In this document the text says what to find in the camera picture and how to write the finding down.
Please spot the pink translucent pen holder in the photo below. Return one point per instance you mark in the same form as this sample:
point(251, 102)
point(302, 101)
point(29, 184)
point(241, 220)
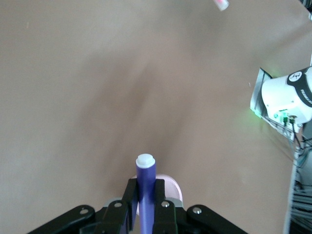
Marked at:
point(171, 187)

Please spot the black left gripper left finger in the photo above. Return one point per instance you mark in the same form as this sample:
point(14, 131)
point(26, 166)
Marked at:
point(122, 217)

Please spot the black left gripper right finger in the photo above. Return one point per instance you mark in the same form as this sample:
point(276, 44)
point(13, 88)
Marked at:
point(164, 214)

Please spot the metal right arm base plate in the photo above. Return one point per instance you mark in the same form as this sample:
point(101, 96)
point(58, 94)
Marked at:
point(256, 97)

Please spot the pink marker pen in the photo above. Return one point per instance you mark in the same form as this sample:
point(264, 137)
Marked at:
point(221, 3)

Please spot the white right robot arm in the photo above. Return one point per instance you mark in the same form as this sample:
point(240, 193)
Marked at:
point(280, 95)

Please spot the purple marker pen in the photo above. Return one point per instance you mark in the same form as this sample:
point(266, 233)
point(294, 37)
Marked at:
point(145, 185)

